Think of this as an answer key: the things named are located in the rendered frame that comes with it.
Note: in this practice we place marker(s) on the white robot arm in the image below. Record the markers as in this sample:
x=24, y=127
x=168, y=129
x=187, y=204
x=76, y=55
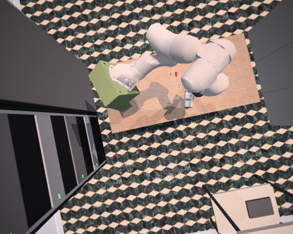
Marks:
x=202, y=78

